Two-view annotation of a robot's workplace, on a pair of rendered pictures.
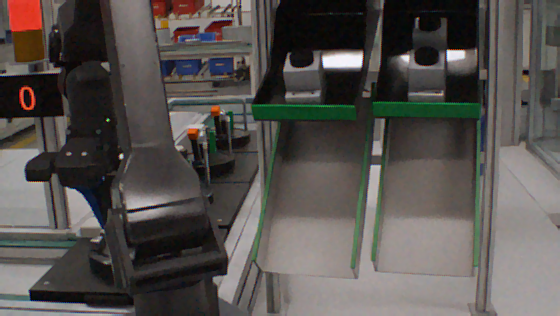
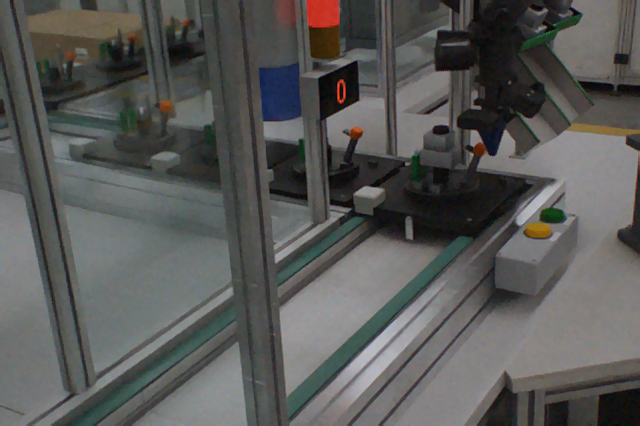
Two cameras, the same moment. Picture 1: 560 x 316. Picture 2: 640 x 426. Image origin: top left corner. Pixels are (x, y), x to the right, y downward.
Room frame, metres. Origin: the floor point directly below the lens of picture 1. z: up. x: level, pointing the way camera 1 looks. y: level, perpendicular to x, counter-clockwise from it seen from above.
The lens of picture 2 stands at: (0.40, 1.67, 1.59)
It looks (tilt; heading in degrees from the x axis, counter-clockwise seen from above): 23 degrees down; 297
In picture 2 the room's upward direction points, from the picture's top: 4 degrees counter-clockwise
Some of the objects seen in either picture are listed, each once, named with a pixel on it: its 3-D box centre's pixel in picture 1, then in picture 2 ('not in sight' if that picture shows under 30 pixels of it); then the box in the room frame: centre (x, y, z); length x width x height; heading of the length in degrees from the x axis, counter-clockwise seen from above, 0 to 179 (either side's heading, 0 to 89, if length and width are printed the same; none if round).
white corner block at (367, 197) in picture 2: (97, 232); (369, 201); (1.00, 0.31, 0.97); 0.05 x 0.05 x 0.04; 84
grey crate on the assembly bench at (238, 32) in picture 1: (244, 34); not in sight; (6.47, 0.30, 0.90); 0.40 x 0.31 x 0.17; 84
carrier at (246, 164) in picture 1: (202, 147); not in sight; (1.39, 0.17, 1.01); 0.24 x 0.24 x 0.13; 84
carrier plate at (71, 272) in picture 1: (136, 262); (440, 195); (0.90, 0.22, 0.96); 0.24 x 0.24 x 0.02; 84
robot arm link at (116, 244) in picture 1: (163, 243); not in sight; (0.50, 0.10, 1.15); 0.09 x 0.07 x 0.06; 115
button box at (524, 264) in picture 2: not in sight; (537, 249); (0.69, 0.33, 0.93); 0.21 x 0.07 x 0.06; 84
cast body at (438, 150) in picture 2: not in sight; (435, 144); (0.91, 0.22, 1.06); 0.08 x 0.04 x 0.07; 174
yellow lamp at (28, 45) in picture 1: (28, 45); (324, 40); (1.03, 0.40, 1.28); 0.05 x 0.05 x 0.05
